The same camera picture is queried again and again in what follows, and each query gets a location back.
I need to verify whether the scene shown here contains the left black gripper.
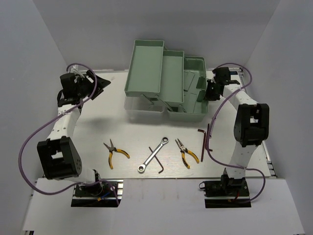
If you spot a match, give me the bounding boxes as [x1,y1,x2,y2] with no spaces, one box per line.
[76,70,111,100]

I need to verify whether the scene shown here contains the green toolbox with clear lid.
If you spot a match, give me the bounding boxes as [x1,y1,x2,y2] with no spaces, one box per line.
[124,39,208,122]

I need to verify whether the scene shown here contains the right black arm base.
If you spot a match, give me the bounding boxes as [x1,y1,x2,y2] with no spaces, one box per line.
[199,180,251,209]

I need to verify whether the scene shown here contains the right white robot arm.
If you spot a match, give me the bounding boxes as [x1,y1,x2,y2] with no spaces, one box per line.
[204,64,269,195]

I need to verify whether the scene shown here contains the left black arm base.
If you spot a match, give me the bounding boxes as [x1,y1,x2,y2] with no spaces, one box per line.
[71,180,124,208]

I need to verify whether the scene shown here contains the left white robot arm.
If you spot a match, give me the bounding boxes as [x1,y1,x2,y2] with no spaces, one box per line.
[37,70,111,195]

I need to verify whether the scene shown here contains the long dark red hex key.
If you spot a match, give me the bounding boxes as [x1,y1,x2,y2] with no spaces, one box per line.
[197,129,206,162]

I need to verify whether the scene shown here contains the large silver ratchet wrench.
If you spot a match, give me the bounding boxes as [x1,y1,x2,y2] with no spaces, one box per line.
[137,137,169,173]

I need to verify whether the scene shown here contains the dark hex key under wrench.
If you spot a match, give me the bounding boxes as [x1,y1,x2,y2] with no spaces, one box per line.
[149,147,164,174]

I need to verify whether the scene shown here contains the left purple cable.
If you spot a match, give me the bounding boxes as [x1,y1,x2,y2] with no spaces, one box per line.
[19,63,120,206]

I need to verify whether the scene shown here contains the purple cable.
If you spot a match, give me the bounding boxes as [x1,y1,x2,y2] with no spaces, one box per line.
[19,63,120,206]
[205,63,267,203]

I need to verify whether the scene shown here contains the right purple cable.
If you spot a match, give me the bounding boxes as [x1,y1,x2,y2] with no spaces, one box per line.
[205,63,267,203]

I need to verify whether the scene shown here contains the right yellow handled pliers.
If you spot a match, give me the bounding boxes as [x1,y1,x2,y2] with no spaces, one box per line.
[175,139,200,169]

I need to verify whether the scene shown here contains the yellow handled pliers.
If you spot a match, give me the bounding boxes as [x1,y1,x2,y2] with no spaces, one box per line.
[175,139,200,169]
[103,140,130,169]

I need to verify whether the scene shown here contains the left yellow handled pliers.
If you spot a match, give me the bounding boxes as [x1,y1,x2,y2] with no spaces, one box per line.
[103,140,130,169]

